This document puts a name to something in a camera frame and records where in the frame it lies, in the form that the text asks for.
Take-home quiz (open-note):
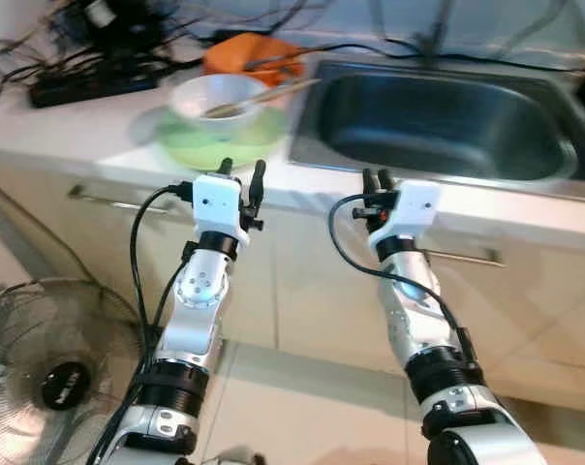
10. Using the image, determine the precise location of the white kitchen cabinet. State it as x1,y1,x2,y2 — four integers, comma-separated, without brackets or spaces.
0,157,585,413

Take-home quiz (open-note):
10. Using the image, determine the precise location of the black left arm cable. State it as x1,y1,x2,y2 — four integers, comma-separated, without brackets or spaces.
84,182,197,465

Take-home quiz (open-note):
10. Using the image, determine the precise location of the black charger device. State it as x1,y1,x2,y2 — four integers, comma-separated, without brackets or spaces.
50,0,169,55

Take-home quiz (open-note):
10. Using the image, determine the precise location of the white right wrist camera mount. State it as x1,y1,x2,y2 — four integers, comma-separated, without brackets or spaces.
374,179,443,241

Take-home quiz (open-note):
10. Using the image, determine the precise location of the metal floor fan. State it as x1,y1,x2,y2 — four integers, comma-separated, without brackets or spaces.
0,279,144,465

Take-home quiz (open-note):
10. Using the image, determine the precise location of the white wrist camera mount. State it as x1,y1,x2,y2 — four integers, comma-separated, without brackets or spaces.
192,173,251,245
374,179,443,241

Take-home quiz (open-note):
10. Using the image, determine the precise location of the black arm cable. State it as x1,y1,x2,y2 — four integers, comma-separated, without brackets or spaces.
84,182,197,465
328,194,479,365

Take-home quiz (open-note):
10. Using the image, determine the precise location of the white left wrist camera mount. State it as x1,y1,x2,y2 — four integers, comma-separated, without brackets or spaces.
192,173,251,245

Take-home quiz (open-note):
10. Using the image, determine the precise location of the black power strip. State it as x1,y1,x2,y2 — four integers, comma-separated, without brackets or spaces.
29,66,164,109

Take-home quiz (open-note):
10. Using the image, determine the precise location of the light green plastic plate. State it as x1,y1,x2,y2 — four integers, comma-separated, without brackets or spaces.
155,102,292,171

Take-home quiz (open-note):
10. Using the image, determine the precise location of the black stand pole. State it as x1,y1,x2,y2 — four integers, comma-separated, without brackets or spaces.
414,0,460,61

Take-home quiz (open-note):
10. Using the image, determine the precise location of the stainless steel sink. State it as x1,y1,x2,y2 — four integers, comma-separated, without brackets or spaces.
291,60,585,202

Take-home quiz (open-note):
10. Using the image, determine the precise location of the orange plastic bowl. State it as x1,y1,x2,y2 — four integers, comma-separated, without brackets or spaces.
203,32,308,88

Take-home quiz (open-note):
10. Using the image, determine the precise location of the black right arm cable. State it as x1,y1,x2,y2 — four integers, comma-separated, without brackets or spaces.
328,194,479,365

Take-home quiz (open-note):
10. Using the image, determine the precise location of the white bowl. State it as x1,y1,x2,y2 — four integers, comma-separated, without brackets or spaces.
169,74,270,138

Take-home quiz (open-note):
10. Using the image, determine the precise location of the black power cable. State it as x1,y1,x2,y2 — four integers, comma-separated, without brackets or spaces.
302,37,576,77

